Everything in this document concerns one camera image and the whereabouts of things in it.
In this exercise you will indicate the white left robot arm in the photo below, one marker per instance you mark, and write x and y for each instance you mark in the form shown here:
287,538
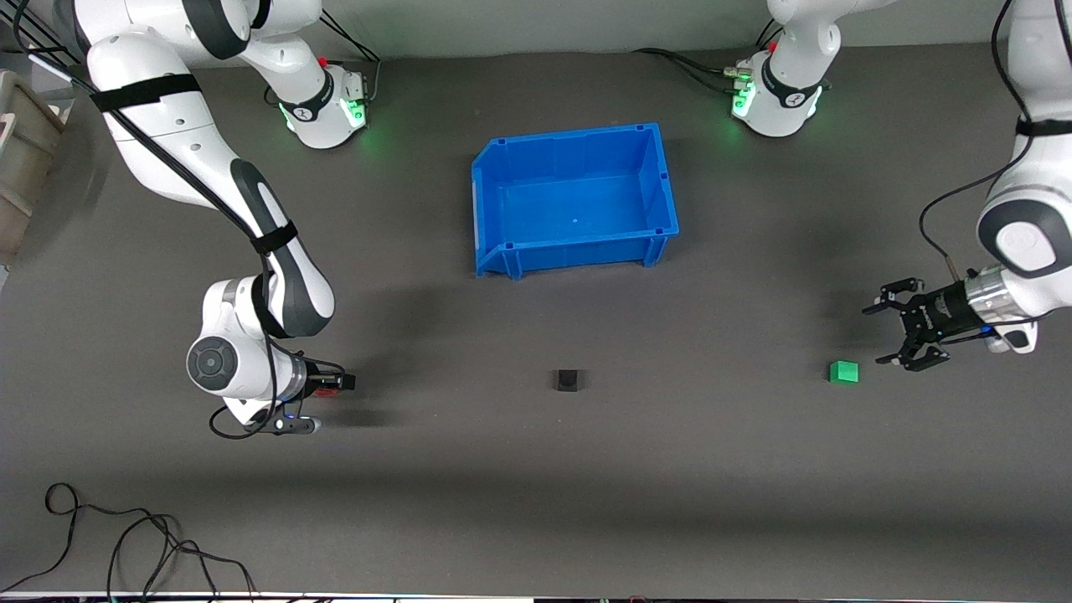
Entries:
1026,226

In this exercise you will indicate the small red cube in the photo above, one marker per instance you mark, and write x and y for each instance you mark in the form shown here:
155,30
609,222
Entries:
327,389

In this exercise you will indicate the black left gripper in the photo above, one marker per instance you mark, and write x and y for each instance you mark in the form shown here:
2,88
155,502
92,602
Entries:
940,316

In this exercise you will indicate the beige box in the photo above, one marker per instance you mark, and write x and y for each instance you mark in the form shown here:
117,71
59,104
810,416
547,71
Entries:
25,159

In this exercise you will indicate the small black cube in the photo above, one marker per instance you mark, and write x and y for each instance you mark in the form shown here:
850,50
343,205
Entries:
568,381

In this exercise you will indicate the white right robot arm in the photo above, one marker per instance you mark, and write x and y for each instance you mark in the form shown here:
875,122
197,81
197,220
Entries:
176,142

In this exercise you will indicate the blue plastic storage bin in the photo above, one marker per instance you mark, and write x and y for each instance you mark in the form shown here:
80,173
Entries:
574,205

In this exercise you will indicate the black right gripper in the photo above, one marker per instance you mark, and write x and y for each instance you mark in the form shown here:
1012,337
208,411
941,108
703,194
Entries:
319,383

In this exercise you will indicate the small green cube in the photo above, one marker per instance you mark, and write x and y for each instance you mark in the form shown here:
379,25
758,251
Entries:
844,372

